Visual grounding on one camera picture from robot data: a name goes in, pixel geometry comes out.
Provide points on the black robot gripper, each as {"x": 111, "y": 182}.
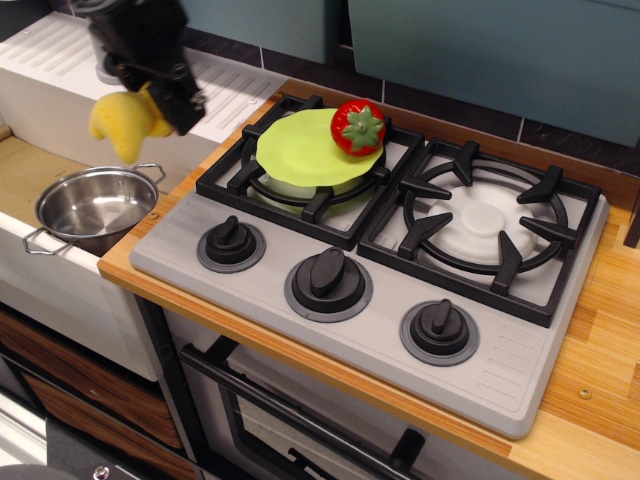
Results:
{"x": 144, "y": 43}

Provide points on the yellow stuffed duck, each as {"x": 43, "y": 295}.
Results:
{"x": 126, "y": 119}

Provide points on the red toy strawberry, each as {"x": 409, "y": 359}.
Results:
{"x": 358, "y": 127}

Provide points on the white toy sink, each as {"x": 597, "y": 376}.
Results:
{"x": 49, "y": 85}

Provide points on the stainless steel pot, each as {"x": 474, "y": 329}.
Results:
{"x": 94, "y": 208}

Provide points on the light green plastic plate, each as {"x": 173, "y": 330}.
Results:
{"x": 299, "y": 150}

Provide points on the grey toy faucet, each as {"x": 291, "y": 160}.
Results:
{"x": 100, "y": 68}

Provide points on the black left stove knob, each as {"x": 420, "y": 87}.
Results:
{"x": 231, "y": 246}

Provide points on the black stove knob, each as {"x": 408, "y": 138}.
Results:
{"x": 439, "y": 333}
{"x": 329, "y": 287}
{"x": 231, "y": 246}

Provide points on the black left burner grate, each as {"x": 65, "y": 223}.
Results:
{"x": 337, "y": 215}

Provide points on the black burner grate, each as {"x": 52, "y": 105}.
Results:
{"x": 532, "y": 289}
{"x": 337, "y": 215}

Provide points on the black middle stove knob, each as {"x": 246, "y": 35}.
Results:
{"x": 329, "y": 287}

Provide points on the wooden drawer fronts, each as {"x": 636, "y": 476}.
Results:
{"x": 94, "y": 396}

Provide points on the grey toy stove top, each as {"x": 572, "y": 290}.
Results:
{"x": 499, "y": 387}

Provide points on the white right burner disc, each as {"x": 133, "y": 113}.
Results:
{"x": 480, "y": 212}

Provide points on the black right stove knob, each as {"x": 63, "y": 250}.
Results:
{"x": 439, "y": 333}

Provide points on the black right burner grate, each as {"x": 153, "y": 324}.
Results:
{"x": 532, "y": 289}

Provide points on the black oven door handle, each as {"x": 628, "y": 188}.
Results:
{"x": 395, "y": 467}

